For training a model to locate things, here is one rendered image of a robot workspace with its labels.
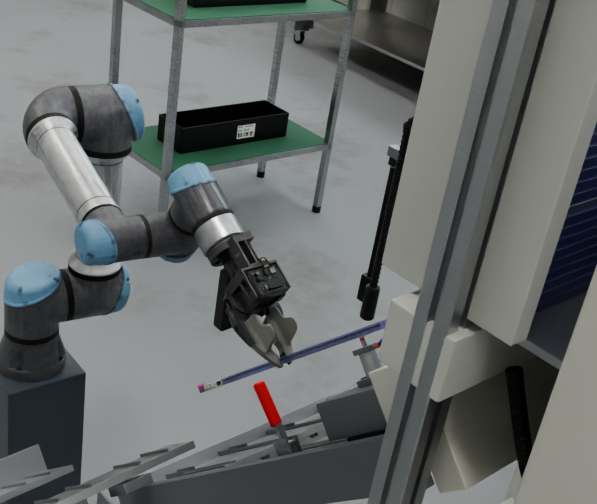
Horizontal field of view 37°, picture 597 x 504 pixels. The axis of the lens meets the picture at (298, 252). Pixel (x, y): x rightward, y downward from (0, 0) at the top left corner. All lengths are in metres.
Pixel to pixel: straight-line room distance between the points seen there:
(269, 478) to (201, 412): 1.72
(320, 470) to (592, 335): 0.42
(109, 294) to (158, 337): 1.18
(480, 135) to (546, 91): 0.06
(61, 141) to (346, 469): 0.90
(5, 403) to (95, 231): 0.67
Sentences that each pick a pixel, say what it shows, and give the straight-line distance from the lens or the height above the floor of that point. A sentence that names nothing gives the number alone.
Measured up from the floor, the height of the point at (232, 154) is 0.35.
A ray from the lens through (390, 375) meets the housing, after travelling 0.97.
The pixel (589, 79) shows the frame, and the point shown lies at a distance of 0.72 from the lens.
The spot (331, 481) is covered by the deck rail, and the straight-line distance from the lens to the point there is 1.07.
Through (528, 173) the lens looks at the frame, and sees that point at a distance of 0.75.
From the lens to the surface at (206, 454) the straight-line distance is 1.63.
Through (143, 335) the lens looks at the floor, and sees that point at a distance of 3.20.
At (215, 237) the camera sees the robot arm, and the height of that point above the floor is 1.13.
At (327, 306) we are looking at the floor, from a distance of 3.50.
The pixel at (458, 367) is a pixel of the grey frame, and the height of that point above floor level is 1.35.
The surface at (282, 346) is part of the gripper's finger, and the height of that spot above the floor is 1.00.
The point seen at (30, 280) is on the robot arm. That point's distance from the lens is 1.98.
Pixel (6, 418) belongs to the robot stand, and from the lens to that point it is 2.08.
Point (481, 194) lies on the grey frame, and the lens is 0.75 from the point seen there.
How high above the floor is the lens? 1.80
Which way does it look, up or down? 28 degrees down
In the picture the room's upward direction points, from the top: 10 degrees clockwise
